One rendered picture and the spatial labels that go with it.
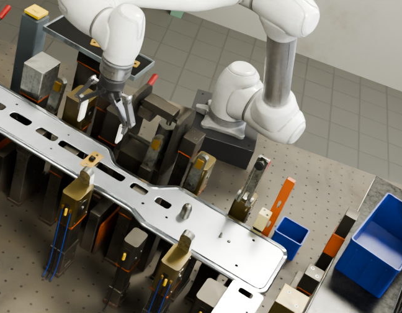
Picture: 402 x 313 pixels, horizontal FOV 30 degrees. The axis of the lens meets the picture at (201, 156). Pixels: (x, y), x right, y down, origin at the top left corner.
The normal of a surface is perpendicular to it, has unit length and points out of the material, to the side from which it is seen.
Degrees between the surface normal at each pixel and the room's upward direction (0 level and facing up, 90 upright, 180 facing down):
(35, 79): 90
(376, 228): 0
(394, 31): 90
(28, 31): 90
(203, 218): 0
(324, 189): 0
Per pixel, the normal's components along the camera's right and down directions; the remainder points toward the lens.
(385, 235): 0.29, -0.73
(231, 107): -0.58, 0.47
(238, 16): -0.18, 0.59
